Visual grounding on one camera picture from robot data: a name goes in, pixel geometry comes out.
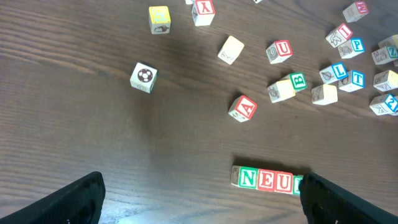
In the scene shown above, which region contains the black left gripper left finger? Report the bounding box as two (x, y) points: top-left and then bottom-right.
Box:
(1, 171), (106, 224)

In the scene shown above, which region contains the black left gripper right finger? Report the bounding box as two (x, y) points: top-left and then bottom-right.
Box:
(298, 172), (397, 224)

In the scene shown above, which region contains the red u wooden block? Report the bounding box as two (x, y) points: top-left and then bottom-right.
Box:
(266, 40), (294, 64)
(275, 171), (294, 195)

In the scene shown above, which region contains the red E wooden block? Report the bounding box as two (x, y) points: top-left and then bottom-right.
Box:
(257, 169), (275, 192)

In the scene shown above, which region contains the green N wooden block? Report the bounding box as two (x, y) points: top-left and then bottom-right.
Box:
(231, 166), (259, 189)

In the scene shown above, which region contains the yellow block mid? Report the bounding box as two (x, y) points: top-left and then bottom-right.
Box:
(373, 70), (398, 92)

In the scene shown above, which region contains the blue P wooden block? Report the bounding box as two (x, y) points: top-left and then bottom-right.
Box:
(338, 37), (366, 59)

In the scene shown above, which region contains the green R wooden block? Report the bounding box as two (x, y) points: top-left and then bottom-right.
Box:
(292, 175), (303, 195)

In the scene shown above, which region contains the yellow block centre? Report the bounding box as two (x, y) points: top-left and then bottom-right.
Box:
(312, 84), (338, 105)

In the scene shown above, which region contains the blue 2 wooden block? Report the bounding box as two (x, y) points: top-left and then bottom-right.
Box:
(369, 93), (397, 116)

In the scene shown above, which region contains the yellow block beside B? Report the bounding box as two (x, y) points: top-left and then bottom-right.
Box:
(267, 80), (295, 103)

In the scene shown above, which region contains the red A wooden block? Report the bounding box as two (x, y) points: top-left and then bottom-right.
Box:
(228, 95), (257, 123)

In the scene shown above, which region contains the green B wooden block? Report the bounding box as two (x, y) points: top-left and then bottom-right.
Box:
(282, 72), (308, 92)

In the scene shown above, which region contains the blue T wooden block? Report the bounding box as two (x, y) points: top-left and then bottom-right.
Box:
(338, 70), (365, 92)

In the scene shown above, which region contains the blue L wooden block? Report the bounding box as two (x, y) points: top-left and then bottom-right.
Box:
(319, 62), (348, 84)

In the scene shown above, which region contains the white soccer ball block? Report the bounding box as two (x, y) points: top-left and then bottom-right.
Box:
(130, 62), (157, 93)

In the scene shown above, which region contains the green Z wooden block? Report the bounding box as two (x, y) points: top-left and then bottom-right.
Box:
(371, 45), (397, 65)

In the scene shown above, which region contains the red I wooden block upper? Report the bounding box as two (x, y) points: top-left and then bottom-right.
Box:
(325, 23), (353, 48)

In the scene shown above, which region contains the yellow block top right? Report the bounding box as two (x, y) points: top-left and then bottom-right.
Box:
(378, 34), (398, 49)

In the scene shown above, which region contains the yellow wooden block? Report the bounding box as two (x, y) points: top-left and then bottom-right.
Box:
(149, 6), (171, 34)
(218, 35), (244, 65)

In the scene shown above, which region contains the yellow wooden block left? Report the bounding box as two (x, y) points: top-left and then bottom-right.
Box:
(149, 6), (171, 34)

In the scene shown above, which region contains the red Y wooden block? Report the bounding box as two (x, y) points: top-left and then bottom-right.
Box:
(192, 0), (216, 26)

